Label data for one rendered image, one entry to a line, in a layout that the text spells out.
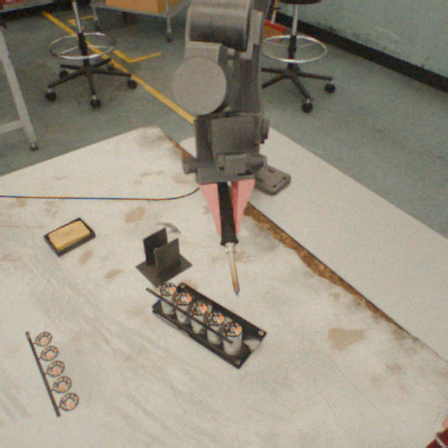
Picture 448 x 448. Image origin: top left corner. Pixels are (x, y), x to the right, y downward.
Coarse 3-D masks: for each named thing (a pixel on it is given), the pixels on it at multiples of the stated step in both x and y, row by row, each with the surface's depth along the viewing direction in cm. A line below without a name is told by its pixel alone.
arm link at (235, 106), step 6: (228, 66) 51; (234, 72) 52; (234, 78) 52; (240, 90) 54; (234, 96) 52; (240, 96) 54; (234, 102) 53; (240, 102) 54; (228, 108) 52; (234, 108) 53; (240, 108) 54; (222, 114) 53
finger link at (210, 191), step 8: (200, 184) 54; (208, 184) 54; (216, 184) 54; (208, 192) 54; (216, 192) 54; (208, 200) 55; (216, 200) 55; (216, 208) 56; (216, 216) 56; (216, 224) 57
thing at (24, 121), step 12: (0, 0) 186; (0, 36) 197; (0, 48) 200; (0, 60) 205; (12, 72) 208; (12, 84) 211; (12, 96) 217; (24, 108) 221; (24, 120) 224; (0, 132) 221; (36, 144) 239
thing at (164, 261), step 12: (144, 240) 70; (156, 240) 72; (156, 252) 68; (168, 252) 70; (144, 264) 74; (156, 264) 70; (168, 264) 72; (180, 264) 74; (192, 264) 74; (144, 276) 73; (156, 276) 72; (168, 276) 72
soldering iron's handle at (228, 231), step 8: (224, 184) 60; (224, 192) 60; (224, 200) 59; (224, 208) 59; (232, 208) 60; (224, 216) 59; (232, 216) 59; (224, 224) 58; (232, 224) 58; (224, 232) 58; (232, 232) 58; (224, 240) 57; (232, 240) 57
